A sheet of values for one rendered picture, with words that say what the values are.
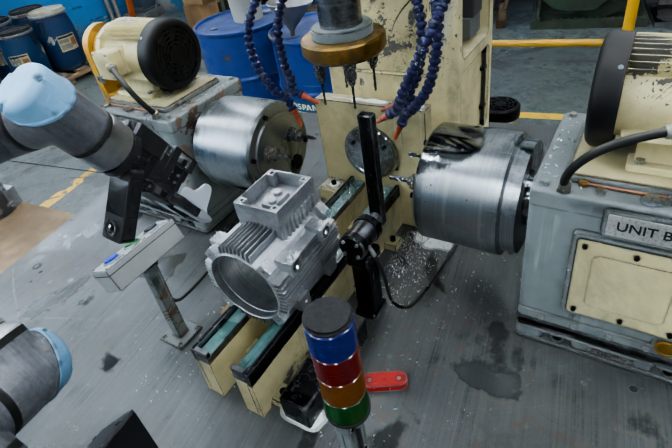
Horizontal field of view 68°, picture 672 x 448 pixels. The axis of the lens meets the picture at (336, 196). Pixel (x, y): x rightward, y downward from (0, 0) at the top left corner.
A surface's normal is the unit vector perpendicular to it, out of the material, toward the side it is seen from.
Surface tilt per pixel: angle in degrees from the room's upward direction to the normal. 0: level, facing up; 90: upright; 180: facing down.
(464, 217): 81
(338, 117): 90
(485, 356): 0
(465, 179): 50
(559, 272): 90
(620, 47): 23
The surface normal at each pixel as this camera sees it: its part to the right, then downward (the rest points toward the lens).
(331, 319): -0.14, -0.81
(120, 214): -0.49, 0.04
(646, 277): -0.51, 0.55
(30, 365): 0.69, -0.55
